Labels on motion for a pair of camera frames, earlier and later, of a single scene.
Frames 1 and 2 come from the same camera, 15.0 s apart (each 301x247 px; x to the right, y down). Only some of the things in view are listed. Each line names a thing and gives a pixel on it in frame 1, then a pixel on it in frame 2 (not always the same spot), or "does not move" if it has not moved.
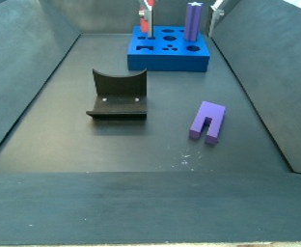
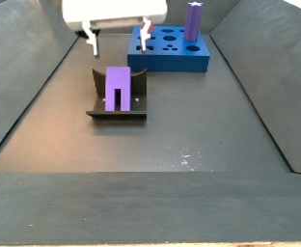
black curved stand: [122, 96] does not move
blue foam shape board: [168, 51] does not move
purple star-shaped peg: [192, 22] does not move
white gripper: [216, 15] → [115, 14]
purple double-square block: [215, 112] → [119, 80]
